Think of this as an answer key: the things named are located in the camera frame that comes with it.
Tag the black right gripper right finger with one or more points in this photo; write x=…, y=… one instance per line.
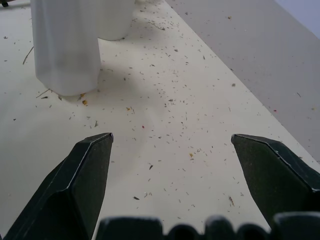
x=272, y=175

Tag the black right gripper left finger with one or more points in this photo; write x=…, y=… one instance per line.
x=75, y=185

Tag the white plastic container front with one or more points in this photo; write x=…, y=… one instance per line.
x=66, y=47

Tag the white plastic container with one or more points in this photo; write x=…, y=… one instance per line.
x=113, y=20
x=66, y=47

